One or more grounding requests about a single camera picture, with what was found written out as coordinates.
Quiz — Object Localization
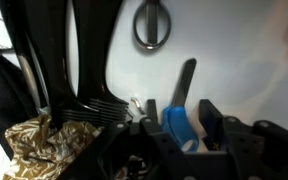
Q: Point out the black hair straightener comb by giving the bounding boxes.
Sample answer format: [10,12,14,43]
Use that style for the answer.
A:
[0,0,130,126]

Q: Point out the small silver nail scissors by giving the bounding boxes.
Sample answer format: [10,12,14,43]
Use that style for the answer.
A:
[132,0,172,51]

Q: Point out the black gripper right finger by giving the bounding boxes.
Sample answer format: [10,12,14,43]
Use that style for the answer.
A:
[199,99,288,180]

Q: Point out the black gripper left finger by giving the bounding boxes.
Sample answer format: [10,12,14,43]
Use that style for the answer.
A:
[58,99,198,180]

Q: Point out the blue handled scissors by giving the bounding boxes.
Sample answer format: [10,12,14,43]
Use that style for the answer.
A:
[160,58,200,153]

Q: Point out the gold patterned scrunchie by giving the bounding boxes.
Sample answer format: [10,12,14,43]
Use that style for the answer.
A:
[2,114,102,180]

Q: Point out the black fabric pouch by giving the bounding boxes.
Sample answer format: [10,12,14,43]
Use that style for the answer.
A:
[0,53,40,161]

